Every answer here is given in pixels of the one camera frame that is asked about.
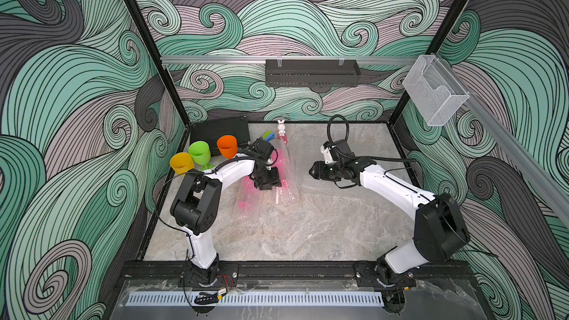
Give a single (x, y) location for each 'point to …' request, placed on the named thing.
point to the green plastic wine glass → (201, 152)
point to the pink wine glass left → (249, 190)
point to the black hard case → (233, 135)
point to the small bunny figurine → (281, 133)
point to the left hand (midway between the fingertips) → (279, 183)
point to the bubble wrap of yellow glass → (324, 195)
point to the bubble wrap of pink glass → (252, 201)
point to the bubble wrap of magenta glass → (289, 193)
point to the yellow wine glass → (181, 162)
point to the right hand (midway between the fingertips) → (312, 173)
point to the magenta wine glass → (279, 163)
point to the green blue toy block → (268, 136)
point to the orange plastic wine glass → (227, 145)
